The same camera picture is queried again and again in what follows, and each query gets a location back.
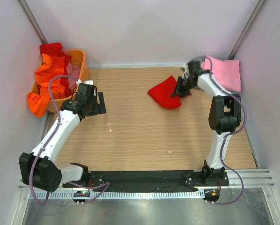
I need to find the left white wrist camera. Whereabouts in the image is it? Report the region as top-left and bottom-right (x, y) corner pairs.
(76, 80), (94, 86)

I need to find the red t-shirt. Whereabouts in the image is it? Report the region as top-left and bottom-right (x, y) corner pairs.
(147, 75), (182, 109)

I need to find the folded pink t-shirt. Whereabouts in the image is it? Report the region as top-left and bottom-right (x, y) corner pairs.
(201, 56), (241, 93)

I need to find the aluminium frame post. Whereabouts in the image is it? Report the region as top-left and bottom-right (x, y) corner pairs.
(228, 0), (268, 60)
(17, 0), (48, 44)

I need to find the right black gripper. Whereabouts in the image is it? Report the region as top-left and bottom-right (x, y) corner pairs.
(171, 76), (197, 99)

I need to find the right aluminium frame post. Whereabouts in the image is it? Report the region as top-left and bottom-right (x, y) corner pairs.
(228, 0), (268, 60)

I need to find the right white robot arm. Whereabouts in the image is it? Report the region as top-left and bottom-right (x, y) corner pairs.
(171, 60), (241, 186)

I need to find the white slotted cable duct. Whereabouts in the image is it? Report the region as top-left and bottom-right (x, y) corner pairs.
(29, 190), (206, 200)

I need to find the orange t-shirt in basket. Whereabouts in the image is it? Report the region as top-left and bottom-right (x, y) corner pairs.
(27, 53), (65, 117)

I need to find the dark red shirt in basket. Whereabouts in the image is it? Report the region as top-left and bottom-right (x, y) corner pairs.
(40, 43), (72, 99)

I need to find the left aluminium frame post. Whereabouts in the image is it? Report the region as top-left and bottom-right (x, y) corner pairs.
(17, 0), (48, 44)

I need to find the dusty pink shirt in basket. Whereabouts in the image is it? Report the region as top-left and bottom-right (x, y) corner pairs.
(66, 60), (81, 90)

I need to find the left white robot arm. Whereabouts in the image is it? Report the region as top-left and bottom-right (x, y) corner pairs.
(19, 80), (106, 193)

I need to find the orange plastic laundry basket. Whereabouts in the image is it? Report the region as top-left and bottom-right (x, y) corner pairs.
(31, 49), (90, 113)

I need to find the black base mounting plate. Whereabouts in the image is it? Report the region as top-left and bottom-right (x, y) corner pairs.
(76, 170), (229, 193)

